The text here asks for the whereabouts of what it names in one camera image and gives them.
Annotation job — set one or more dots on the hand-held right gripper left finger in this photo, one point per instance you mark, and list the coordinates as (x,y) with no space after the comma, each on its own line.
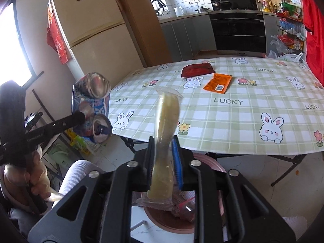
(141,172)

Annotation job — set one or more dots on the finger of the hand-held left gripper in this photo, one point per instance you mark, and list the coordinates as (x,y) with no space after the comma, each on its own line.
(55,126)

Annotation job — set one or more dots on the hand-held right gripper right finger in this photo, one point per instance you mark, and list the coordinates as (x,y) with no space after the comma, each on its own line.
(177,162)

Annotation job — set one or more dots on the clear yellowish plastic wrapper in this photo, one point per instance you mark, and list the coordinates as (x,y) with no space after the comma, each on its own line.
(165,131)

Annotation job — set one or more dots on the crushed blue drink can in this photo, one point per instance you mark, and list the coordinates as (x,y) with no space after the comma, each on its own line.
(97,98)

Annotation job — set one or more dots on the pink waste bin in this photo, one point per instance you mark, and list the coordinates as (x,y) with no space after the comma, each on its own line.
(162,220)

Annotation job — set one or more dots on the person's left hand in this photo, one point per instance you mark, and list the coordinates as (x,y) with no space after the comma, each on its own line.
(39,182)

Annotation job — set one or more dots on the yellow green package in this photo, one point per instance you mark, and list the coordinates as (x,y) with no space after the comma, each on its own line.
(81,141)

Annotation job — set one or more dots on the black table leg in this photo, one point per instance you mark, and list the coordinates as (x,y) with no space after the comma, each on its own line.
(286,168)
(131,143)

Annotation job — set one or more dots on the red-edged clear plastic packet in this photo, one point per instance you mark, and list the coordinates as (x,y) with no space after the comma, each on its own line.
(187,207)

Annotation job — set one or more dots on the person's left leg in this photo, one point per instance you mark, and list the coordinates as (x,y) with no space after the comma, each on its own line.
(78,177)

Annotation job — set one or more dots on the person's leg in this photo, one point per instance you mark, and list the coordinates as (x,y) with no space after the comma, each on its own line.
(78,177)
(295,226)

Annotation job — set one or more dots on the green checked rabbit tablecloth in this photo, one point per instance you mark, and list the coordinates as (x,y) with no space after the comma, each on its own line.
(227,121)

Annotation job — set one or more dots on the red hanging bag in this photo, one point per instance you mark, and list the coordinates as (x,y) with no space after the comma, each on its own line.
(57,43)

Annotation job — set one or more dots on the orange snack packet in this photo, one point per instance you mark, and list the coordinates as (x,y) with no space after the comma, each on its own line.
(217,82)

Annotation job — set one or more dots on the dark red snack packet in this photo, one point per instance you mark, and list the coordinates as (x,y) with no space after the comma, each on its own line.
(197,70)

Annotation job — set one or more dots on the beige refrigerator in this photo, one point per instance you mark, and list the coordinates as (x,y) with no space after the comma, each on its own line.
(101,43)

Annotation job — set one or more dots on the person's right leg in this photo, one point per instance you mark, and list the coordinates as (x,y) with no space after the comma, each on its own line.
(295,226)

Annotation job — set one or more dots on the black built-in stove oven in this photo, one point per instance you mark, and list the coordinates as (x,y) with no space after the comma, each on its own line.
(238,33)

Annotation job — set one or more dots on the white electric kettle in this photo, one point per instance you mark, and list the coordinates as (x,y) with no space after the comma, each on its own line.
(178,11)

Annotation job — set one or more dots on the crumpled clear plastic bag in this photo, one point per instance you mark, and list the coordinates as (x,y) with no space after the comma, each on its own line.
(275,44)

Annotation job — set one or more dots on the white plastic bag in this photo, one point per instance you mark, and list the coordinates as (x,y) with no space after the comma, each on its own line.
(291,57)

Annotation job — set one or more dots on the steel pot with lid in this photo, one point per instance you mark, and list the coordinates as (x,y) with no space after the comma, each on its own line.
(202,9)

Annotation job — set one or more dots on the kitchen faucet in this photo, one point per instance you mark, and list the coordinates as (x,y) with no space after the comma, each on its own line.
(159,3)

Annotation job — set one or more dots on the narrow grey base cabinet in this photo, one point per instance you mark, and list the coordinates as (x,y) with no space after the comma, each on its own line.
(272,33)

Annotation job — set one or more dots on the black wok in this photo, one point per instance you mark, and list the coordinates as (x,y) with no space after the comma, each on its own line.
(221,5)

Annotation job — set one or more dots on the red apron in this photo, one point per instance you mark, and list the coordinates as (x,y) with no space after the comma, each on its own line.
(313,30)

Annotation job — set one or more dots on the white wall socket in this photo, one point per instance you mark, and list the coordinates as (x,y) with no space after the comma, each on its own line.
(194,1)

